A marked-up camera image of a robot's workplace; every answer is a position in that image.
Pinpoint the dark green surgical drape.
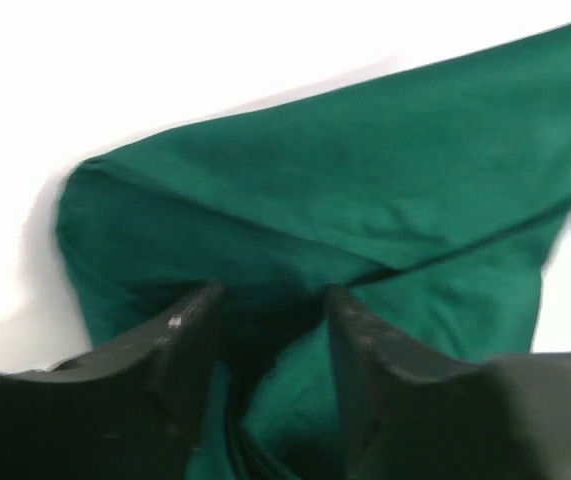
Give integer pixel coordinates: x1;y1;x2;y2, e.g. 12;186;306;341
55;24;571;479

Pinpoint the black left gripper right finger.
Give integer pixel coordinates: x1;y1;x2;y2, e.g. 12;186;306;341
325;286;571;480

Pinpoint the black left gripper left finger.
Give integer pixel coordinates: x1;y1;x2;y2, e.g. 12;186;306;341
0;283;223;480

